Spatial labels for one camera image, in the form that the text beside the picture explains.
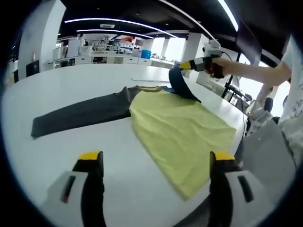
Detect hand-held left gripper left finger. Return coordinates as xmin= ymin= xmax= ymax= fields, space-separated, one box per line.
xmin=41 ymin=151 xmax=105 ymax=227

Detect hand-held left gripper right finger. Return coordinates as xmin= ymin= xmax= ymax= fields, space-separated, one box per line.
xmin=209 ymin=151 xmax=268 ymax=227

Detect yellow black blue garment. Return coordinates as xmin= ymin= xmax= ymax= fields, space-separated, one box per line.
xmin=30 ymin=66 xmax=237 ymax=202

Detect person's right hand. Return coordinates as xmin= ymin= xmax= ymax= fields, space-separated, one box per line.
xmin=206 ymin=57 xmax=228 ymax=79

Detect dark hanging panel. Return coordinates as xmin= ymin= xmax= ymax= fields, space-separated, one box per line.
xmin=236 ymin=19 xmax=264 ymax=67

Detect wide bright ceiling light strip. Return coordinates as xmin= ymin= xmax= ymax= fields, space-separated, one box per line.
xmin=217 ymin=0 xmax=239 ymax=32

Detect white flat table plate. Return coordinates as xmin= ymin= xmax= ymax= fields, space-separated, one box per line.
xmin=131 ymin=76 xmax=171 ymax=84

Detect white desk with black legs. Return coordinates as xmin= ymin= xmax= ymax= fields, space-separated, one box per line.
xmin=221 ymin=81 xmax=253 ymax=107

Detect person's grey trousers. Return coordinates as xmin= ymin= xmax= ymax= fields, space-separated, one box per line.
xmin=241 ymin=120 xmax=297 ymax=215

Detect long curved ceiling light strip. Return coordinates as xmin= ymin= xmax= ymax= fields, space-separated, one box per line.
xmin=64 ymin=18 xmax=178 ymax=39

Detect short curved ceiling light strip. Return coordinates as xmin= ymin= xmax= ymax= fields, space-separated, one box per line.
xmin=76 ymin=28 xmax=152 ymax=40

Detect white counter with cabinets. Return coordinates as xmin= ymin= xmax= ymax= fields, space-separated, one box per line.
xmin=48 ymin=46 xmax=171 ymax=70

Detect person's white printed shirt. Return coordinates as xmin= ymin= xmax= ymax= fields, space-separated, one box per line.
xmin=276 ymin=33 xmax=303 ymax=166

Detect white tall appliance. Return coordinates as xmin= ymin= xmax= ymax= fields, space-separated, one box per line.
xmin=67 ymin=38 xmax=80 ymax=58

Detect black cabinet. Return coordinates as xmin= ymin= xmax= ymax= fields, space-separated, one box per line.
xmin=26 ymin=60 xmax=40 ymax=78

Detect black cable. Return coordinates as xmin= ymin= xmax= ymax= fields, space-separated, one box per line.
xmin=220 ymin=50 xmax=240 ymax=62

